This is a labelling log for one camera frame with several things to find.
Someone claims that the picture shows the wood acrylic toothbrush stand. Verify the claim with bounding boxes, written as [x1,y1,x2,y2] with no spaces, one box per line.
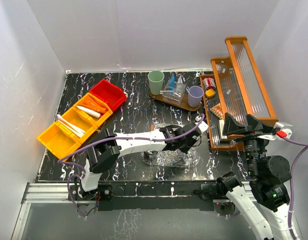
[150,123,169,132]

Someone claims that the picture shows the orange toothpaste tube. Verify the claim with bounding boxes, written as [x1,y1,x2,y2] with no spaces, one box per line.
[84,98,107,114]

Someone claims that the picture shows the green plastic cup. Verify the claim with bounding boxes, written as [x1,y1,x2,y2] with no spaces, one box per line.
[148,70,164,95]

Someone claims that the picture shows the clear drinking glass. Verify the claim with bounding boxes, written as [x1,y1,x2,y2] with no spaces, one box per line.
[183,147,200,167]

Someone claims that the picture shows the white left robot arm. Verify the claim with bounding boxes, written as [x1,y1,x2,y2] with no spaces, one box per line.
[77,121,208,200]

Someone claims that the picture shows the glittery oval mat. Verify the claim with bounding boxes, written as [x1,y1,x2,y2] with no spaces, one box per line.
[141,150,188,168]

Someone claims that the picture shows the silver toothpaste tube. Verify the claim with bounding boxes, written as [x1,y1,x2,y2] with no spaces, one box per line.
[177,76,184,87]

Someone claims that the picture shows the orange wooden tiered shelf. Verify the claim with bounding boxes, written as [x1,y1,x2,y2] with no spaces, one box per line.
[203,36,278,151]

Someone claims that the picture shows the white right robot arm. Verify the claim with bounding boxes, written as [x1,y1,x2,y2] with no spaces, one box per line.
[216,112,299,240]

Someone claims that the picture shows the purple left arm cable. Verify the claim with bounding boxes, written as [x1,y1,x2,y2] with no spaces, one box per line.
[57,113,206,218]

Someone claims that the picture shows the red white small box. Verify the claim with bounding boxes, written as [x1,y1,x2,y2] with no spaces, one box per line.
[203,77,216,90]

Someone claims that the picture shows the brown oval wooden tray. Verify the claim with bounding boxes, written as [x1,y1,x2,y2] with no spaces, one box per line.
[149,91,201,112]

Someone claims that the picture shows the blue toothpaste tube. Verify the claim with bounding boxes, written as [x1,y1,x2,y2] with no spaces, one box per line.
[168,73,175,91]

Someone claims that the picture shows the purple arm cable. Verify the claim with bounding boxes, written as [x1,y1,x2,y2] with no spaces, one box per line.
[57,113,206,218]
[283,137,308,240]

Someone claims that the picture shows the black cup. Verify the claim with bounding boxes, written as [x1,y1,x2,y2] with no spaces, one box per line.
[143,150,158,161]

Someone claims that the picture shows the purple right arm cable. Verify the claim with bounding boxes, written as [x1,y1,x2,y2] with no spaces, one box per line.
[283,137,308,240]

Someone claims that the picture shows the purple plastic cup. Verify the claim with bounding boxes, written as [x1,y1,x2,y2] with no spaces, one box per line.
[188,86,204,108]

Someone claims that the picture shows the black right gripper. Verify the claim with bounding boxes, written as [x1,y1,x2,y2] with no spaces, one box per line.
[222,111,272,175]

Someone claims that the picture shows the white toothbrush box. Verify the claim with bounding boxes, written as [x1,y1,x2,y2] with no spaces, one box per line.
[218,119,228,141]

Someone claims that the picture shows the red plastic bin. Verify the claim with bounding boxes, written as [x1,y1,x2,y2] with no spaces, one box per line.
[89,79,127,112]

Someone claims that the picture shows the orange plastic organizer bin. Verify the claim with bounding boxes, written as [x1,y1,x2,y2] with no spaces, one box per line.
[37,93,113,159]

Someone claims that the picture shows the black front mounting rail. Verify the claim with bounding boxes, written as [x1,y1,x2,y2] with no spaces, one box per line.
[68,180,237,216]

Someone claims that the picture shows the yellow grey sponge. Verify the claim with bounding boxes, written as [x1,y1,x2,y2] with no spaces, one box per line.
[205,88,216,98]

